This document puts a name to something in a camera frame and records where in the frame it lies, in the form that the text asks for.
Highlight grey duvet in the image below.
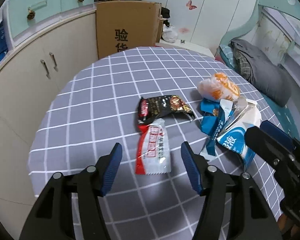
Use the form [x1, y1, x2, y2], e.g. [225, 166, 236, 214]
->
[230, 39, 293, 107]

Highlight person's right hand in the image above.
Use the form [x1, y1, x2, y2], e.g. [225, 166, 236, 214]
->
[277, 215, 299, 238]

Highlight red white snack wrapper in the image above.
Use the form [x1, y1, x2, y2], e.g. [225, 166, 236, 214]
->
[135, 119, 172, 175]

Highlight blue snack wrapper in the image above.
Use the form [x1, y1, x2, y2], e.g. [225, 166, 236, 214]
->
[199, 97, 230, 155]

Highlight pale green wardrobe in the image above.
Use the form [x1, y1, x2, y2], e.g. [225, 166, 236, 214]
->
[129, 0, 262, 53]

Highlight white plastic bag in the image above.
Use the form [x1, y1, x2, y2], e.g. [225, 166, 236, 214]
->
[161, 24, 178, 43]

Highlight large mint green drawer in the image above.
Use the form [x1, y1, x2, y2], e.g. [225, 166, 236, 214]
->
[7, 0, 63, 39]

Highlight grey checked tablecloth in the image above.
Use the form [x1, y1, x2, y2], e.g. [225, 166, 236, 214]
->
[27, 46, 290, 240]

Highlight orange white snack wrapper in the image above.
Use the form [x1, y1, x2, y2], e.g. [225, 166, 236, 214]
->
[197, 72, 240, 102]

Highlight black cloth heap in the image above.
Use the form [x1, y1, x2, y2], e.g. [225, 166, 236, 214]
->
[160, 7, 171, 28]

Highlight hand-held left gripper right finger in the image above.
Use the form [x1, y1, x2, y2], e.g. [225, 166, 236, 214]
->
[180, 141, 283, 240]

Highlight light blue checked pillow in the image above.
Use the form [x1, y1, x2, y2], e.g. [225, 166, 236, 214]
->
[219, 44, 237, 65]

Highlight metal cabinet door handle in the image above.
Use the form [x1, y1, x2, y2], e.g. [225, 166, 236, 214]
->
[40, 59, 50, 80]
[49, 52, 58, 72]

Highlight white low cabinet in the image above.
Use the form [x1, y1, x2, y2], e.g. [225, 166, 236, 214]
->
[0, 5, 99, 205]

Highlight black snack wrapper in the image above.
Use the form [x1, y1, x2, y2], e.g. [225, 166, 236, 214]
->
[137, 94, 196, 125]

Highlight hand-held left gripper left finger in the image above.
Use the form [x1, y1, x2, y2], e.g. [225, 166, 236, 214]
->
[19, 142, 123, 240]

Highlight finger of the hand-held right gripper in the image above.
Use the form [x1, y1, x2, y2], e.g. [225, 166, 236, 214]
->
[244, 126, 297, 167]
[261, 120, 295, 153]

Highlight mint bunk bed frame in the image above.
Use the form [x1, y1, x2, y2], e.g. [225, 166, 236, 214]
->
[214, 0, 300, 140]

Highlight large cardboard box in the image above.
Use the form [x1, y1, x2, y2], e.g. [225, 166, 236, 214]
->
[94, 0, 162, 60]

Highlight grey checked blanket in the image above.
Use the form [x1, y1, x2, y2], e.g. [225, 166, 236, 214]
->
[231, 49, 253, 80]

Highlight white board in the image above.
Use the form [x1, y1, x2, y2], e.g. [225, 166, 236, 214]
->
[156, 39, 215, 58]

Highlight blue white pouch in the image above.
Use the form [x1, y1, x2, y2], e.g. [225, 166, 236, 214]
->
[200, 99, 263, 170]

